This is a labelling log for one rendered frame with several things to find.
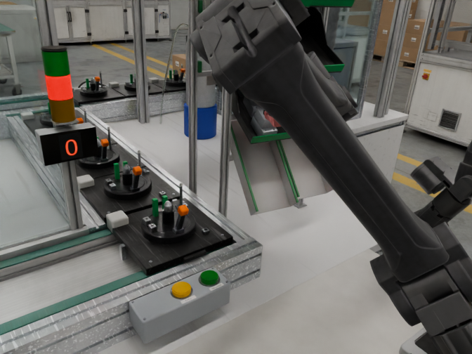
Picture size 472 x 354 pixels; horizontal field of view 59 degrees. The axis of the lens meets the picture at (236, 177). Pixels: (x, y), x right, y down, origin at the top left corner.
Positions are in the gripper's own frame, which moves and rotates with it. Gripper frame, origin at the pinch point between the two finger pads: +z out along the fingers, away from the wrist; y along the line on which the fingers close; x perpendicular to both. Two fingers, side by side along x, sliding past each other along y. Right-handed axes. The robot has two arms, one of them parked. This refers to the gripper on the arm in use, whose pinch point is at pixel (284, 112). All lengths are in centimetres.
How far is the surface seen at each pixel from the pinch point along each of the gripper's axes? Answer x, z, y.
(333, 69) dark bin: -10.5, 4.2, -19.1
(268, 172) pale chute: 14.6, 19.3, -4.2
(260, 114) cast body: -0.9, 6.8, 2.7
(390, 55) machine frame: -33, 86, -124
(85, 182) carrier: 11, 48, 43
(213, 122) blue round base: -7, 98, -21
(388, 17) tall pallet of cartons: -224, 568, -626
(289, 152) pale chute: 10.0, 23.1, -14.3
